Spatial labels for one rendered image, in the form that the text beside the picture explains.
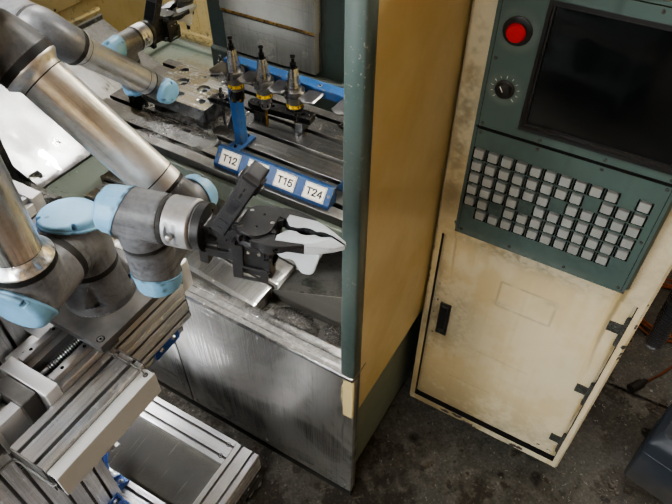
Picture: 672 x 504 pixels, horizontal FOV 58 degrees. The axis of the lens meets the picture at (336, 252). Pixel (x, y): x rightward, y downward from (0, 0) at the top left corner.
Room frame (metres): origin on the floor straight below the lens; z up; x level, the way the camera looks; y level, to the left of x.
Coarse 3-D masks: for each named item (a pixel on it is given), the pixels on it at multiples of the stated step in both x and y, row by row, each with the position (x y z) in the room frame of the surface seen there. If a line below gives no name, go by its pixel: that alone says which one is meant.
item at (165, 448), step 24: (168, 408) 1.11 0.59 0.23; (144, 432) 1.03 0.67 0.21; (168, 432) 1.02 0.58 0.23; (192, 432) 1.02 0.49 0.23; (216, 432) 1.02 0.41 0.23; (120, 456) 0.94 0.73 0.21; (144, 456) 0.94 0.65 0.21; (168, 456) 0.94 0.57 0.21; (192, 456) 0.94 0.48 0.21; (216, 456) 0.93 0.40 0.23; (240, 456) 0.93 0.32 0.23; (144, 480) 0.86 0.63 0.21; (168, 480) 0.86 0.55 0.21; (192, 480) 0.86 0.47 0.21; (216, 480) 0.85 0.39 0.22; (240, 480) 0.85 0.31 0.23
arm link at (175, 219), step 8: (168, 200) 0.64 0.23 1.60; (176, 200) 0.64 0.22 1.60; (184, 200) 0.64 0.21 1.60; (192, 200) 0.64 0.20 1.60; (200, 200) 0.65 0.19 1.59; (168, 208) 0.63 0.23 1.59; (176, 208) 0.63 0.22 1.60; (184, 208) 0.63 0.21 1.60; (192, 208) 0.63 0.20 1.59; (168, 216) 0.62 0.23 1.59; (176, 216) 0.62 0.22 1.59; (184, 216) 0.61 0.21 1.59; (160, 224) 0.61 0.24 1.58; (168, 224) 0.61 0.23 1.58; (176, 224) 0.61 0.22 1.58; (184, 224) 0.61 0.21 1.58; (160, 232) 0.61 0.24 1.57; (168, 232) 0.61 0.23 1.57; (176, 232) 0.60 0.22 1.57; (184, 232) 0.60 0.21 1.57; (168, 240) 0.60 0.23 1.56; (176, 240) 0.60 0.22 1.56; (184, 240) 0.60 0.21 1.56; (184, 248) 0.60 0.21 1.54
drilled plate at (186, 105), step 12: (168, 72) 2.10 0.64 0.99; (180, 72) 2.10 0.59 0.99; (192, 72) 2.10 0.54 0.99; (204, 72) 2.10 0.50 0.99; (180, 84) 2.04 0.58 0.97; (192, 84) 2.01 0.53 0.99; (204, 84) 2.01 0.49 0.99; (216, 84) 2.01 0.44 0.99; (144, 96) 1.98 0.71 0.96; (180, 96) 1.93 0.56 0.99; (192, 96) 1.93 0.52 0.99; (204, 96) 1.93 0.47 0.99; (228, 96) 1.95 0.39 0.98; (168, 108) 1.92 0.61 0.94; (180, 108) 1.89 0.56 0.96; (192, 108) 1.86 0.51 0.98; (204, 108) 1.85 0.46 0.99; (216, 108) 1.89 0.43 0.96; (204, 120) 1.83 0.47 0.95
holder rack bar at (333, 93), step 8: (240, 64) 1.72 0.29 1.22; (248, 64) 1.72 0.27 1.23; (256, 64) 1.72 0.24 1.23; (272, 72) 1.67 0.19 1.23; (280, 72) 1.67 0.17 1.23; (304, 80) 1.62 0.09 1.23; (312, 80) 1.62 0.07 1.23; (312, 88) 1.59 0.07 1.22; (320, 88) 1.58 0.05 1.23; (328, 88) 1.57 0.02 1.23; (336, 88) 1.57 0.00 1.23; (328, 96) 1.56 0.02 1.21; (336, 96) 1.54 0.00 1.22
